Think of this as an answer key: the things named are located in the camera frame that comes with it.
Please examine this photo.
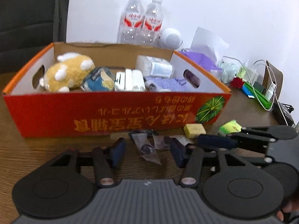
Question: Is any red artificial flower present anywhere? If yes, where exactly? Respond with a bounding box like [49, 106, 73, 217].
[231, 77, 244, 88]

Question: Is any white tissue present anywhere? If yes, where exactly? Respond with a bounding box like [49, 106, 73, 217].
[190, 27, 229, 61]

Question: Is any clear water bottle red label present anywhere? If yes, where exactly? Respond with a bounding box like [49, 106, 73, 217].
[140, 0, 163, 47]
[117, 0, 145, 44]

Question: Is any white round speaker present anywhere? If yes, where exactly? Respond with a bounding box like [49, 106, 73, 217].
[157, 28, 183, 50]

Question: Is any clear candy wrapper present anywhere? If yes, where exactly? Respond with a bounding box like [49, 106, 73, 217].
[153, 134, 194, 150]
[128, 131, 162, 165]

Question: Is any pale green plastic bag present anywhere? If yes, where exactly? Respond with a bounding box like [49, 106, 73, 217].
[217, 59, 241, 83]

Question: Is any brown cardboard piece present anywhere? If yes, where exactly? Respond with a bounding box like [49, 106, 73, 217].
[264, 61, 283, 94]

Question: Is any white folding phone stand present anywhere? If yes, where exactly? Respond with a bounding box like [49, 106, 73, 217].
[114, 69, 146, 91]

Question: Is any white charger plug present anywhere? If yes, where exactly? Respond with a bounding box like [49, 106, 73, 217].
[245, 68, 260, 82]

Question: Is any red cardboard box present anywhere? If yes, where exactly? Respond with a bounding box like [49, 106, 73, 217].
[3, 42, 232, 138]

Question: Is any black power adapter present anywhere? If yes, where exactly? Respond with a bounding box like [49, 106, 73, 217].
[272, 101, 295, 125]

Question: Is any black paper bag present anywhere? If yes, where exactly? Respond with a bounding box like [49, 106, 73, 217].
[0, 0, 73, 73]

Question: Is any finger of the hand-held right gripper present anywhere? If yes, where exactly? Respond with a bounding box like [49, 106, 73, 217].
[197, 133, 272, 167]
[225, 125, 298, 141]

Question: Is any green snack packet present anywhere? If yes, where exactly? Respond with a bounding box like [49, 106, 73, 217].
[218, 120, 242, 136]

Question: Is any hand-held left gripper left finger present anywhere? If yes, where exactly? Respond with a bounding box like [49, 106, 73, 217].
[48, 138, 127, 188]

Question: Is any purple tissue pack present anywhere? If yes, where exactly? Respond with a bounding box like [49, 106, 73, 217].
[179, 49, 223, 88]

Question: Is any green power strip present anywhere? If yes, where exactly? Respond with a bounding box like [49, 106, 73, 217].
[242, 82, 274, 111]

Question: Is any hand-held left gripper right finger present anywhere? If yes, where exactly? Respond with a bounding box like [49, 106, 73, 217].
[169, 138, 248, 188]

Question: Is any yellow and white plush toy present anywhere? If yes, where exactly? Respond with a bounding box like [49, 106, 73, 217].
[39, 52, 96, 92]

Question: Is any blue snack packet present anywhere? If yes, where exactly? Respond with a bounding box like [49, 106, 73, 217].
[82, 66, 116, 92]

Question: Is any small clear spray bottle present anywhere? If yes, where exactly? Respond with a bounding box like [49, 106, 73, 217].
[238, 59, 249, 75]

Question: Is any yellow eraser block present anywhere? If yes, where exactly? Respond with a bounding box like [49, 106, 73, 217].
[183, 123, 206, 139]

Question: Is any white charging cable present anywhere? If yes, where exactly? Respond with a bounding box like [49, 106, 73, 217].
[253, 59, 290, 125]

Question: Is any person's right hand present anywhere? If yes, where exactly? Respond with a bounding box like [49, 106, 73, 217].
[277, 199, 296, 222]

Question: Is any purple knit pouch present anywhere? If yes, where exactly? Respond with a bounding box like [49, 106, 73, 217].
[144, 76, 194, 92]

